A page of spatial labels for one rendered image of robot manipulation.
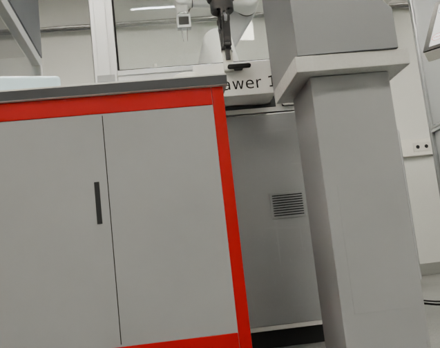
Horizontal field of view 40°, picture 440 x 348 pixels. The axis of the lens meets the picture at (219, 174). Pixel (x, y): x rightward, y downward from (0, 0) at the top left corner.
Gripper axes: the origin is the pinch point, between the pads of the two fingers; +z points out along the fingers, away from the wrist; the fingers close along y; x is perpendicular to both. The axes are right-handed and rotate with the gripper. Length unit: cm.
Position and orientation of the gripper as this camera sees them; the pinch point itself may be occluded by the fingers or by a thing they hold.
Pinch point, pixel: (228, 61)
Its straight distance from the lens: 197.0
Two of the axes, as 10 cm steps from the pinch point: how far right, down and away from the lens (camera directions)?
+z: 1.1, 9.8, -1.5
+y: 0.9, -1.6, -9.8
